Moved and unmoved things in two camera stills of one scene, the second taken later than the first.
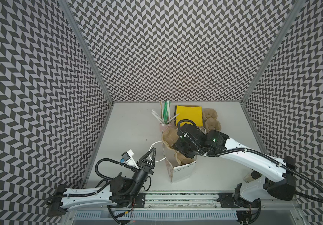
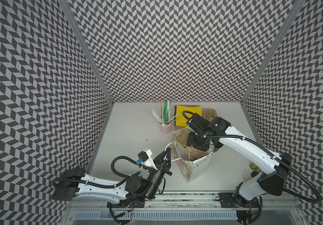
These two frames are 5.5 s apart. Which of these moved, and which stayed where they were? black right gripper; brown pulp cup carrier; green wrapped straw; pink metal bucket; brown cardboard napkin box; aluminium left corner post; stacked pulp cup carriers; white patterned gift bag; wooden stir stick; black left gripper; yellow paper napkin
Moved: black right gripper; brown pulp cup carrier; white patterned gift bag; black left gripper
Stayed: brown cardboard napkin box; green wrapped straw; wooden stir stick; stacked pulp cup carriers; yellow paper napkin; aluminium left corner post; pink metal bucket
